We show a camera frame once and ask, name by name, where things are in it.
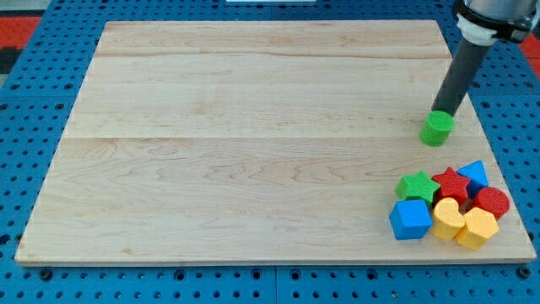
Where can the green cylinder block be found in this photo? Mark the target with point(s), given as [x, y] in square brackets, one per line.
[436, 128]

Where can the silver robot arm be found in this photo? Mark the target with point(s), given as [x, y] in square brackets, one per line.
[483, 22]

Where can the wooden board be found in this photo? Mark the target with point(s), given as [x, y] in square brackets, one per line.
[215, 143]

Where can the green star block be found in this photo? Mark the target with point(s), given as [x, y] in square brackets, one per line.
[418, 186]

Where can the blue cube block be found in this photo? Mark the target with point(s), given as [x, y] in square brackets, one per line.
[410, 219]

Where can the red star block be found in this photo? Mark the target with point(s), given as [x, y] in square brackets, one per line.
[452, 185]

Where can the yellow heart block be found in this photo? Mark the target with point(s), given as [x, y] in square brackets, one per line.
[447, 219]

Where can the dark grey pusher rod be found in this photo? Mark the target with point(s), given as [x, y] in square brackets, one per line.
[459, 76]

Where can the blue triangle block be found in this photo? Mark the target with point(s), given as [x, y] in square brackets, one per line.
[476, 172]

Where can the yellow hexagon block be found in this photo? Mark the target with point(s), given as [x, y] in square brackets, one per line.
[480, 226]

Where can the red cylinder block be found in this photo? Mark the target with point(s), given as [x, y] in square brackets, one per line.
[493, 200]

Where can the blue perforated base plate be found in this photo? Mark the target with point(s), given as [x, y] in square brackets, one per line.
[36, 99]

